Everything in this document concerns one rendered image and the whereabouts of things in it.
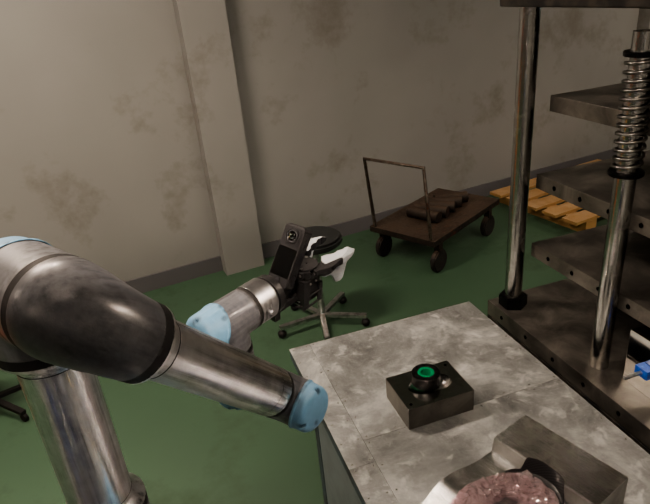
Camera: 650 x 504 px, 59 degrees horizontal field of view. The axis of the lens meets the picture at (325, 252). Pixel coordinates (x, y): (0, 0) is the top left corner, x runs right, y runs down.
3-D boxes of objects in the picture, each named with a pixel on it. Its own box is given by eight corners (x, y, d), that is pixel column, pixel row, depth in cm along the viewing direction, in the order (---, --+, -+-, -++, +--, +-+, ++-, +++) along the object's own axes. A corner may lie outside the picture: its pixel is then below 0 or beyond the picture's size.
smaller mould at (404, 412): (409, 430, 155) (408, 410, 152) (386, 397, 168) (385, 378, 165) (473, 409, 160) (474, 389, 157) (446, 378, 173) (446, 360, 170)
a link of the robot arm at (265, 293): (231, 280, 97) (266, 298, 92) (250, 269, 100) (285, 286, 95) (233, 316, 100) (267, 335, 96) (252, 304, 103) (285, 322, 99)
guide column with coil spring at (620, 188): (585, 454, 187) (646, 32, 131) (574, 443, 192) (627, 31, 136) (599, 449, 188) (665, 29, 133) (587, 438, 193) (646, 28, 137)
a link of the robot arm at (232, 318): (187, 355, 93) (177, 310, 90) (236, 323, 101) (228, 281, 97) (219, 371, 88) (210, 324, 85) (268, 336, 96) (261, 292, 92)
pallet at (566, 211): (598, 170, 562) (600, 158, 557) (695, 197, 481) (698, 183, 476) (484, 203, 511) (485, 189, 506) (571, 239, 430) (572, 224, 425)
